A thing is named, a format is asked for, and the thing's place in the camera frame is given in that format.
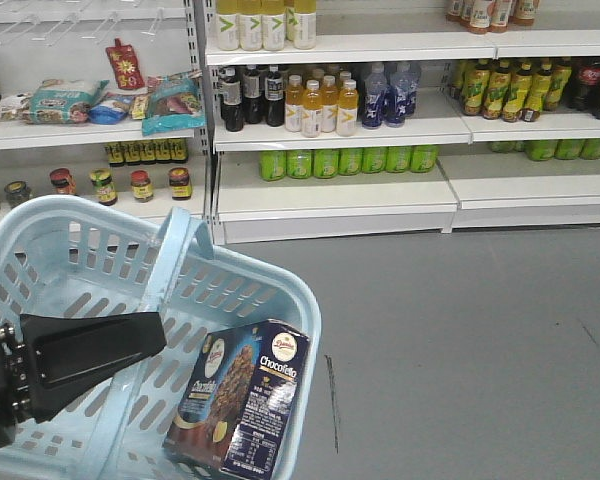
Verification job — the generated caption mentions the teal snack bag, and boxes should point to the teal snack bag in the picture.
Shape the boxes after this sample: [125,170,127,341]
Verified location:
[141,70,206,137]

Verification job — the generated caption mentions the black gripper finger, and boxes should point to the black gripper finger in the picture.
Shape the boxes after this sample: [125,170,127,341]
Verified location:
[20,312,166,423]

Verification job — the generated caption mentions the white blue rice bag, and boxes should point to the white blue rice bag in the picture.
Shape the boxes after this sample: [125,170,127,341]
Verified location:
[22,79,109,124]

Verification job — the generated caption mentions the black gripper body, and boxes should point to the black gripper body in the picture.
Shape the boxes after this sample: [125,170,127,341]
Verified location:
[0,322,32,448]

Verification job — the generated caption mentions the yellow label sauce jar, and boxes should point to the yellow label sauce jar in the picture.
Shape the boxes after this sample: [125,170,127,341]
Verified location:
[89,168,118,206]

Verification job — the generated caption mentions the dark blue cookie box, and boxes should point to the dark blue cookie box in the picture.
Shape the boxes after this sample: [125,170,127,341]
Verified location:
[163,319,310,479]

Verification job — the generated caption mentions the red lid sauce jar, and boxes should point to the red lid sauce jar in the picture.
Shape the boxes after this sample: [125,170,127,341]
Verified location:
[130,170,154,202]

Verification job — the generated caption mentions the white store shelving unit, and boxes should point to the white store shelving unit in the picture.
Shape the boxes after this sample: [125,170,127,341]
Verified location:
[0,1,600,243]

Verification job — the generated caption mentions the blue water bottle group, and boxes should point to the blue water bottle group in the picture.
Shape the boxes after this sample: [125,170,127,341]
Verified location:
[362,61,421,129]

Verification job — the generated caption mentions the orange juice bottle group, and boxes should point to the orange juice bottle group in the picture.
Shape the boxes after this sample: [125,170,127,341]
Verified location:
[283,72,359,138]

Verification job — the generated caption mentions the yellow green tea bottles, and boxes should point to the yellow green tea bottles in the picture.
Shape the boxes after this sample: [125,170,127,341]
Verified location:
[449,57,572,123]

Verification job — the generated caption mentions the red hanging snack pouch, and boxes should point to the red hanging snack pouch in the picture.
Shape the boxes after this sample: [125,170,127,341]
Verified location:
[105,38,145,91]

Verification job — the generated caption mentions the cola bottles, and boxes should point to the cola bottles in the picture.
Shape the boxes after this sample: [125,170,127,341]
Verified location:
[567,57,600,120]

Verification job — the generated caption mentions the dark sauce bottle group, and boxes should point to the dark sauce bottle group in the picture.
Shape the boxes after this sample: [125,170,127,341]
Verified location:
[219,65,285,133]

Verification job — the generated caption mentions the light blue plastic basket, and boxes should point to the light blue plastic basket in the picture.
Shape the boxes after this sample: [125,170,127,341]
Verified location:
[0,195,321,479]

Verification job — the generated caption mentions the green bottle row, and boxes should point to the green bottle row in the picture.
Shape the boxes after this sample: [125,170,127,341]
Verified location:
[259,144,439,181]

